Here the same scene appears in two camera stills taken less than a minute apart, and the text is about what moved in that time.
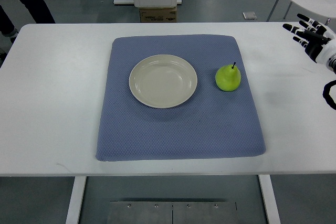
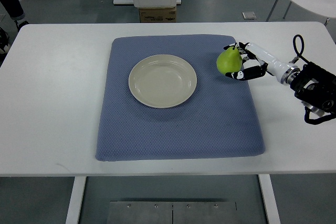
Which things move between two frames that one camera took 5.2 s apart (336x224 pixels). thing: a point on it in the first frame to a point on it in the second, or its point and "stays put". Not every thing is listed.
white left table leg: x=76 y=200 stays put
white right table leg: x=270 y=199 stays put
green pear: x=228 y=77 to x=230 y=60
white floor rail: x=131 y=1 stays put
